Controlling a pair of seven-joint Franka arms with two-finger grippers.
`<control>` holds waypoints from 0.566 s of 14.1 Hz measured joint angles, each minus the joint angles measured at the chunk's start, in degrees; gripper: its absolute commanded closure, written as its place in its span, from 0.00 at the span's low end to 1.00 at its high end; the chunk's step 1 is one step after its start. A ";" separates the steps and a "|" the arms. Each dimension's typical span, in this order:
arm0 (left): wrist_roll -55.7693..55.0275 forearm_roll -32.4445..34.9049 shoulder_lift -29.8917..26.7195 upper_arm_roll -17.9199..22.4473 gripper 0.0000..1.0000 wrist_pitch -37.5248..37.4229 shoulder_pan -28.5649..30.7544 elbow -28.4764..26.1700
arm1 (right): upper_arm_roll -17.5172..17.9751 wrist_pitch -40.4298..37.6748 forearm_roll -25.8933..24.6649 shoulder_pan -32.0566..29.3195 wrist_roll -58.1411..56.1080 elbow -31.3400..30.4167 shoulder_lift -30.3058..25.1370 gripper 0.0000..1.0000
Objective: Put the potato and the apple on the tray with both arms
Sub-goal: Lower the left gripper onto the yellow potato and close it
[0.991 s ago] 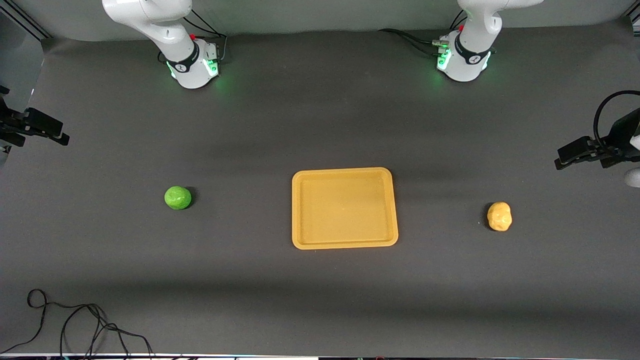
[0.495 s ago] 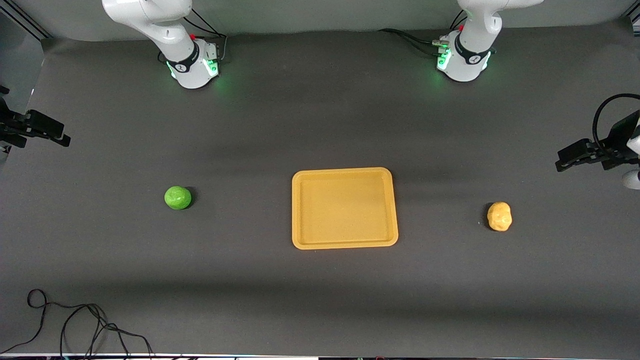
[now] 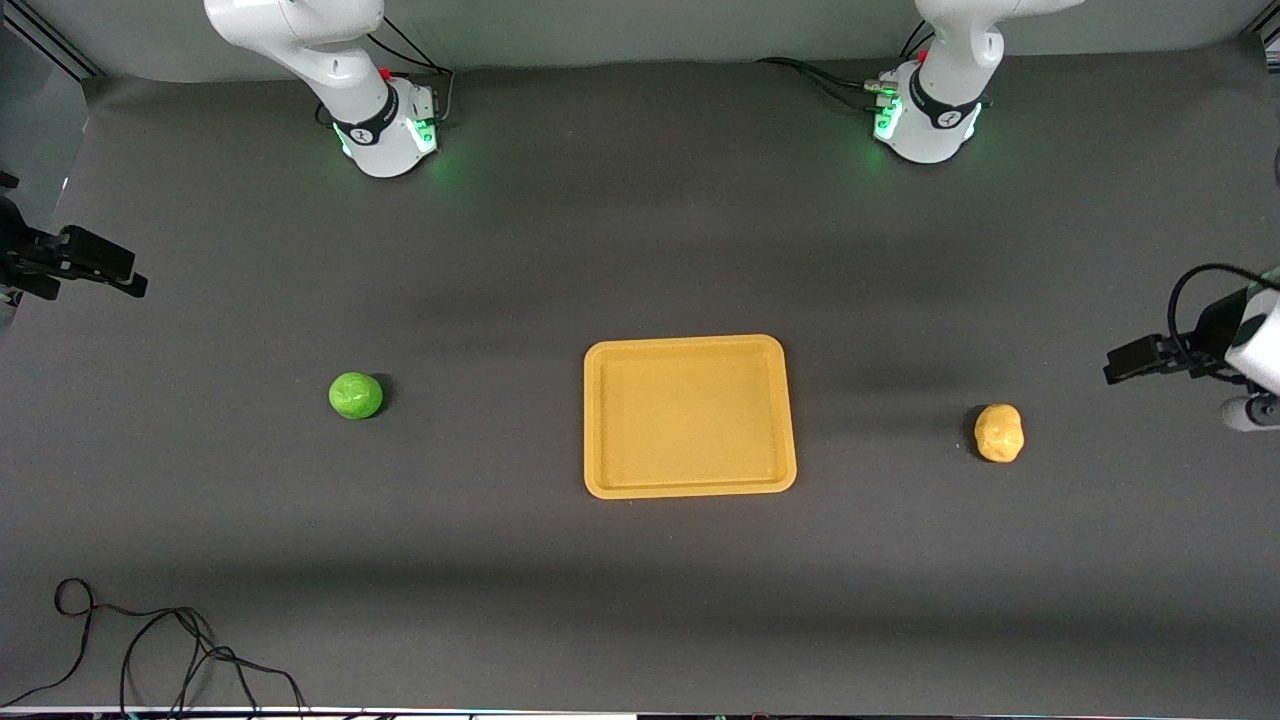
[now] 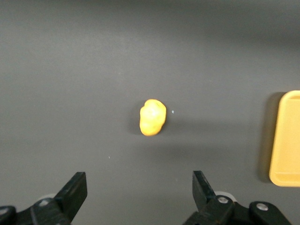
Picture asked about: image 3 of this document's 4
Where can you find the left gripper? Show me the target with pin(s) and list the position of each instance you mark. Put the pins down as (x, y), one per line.
(1212, 335)

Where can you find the yellow potato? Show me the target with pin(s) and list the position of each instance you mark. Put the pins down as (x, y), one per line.
(999, 433)

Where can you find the green apple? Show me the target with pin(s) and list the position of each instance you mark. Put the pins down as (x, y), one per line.
(355, 396)

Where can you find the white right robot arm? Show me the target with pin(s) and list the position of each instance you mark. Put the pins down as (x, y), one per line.
(340, 70)

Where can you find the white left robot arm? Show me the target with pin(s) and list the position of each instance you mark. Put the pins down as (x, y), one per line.
(940, 100)

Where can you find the yellow plastic tray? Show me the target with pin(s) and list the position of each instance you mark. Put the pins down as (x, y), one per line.
(690, 420)

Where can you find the dark grey table mat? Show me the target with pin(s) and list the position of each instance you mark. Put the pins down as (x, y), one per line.
(600, 250)

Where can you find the black frame rail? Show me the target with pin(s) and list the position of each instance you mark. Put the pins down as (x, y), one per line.
(1268, 38)
(50, 45)

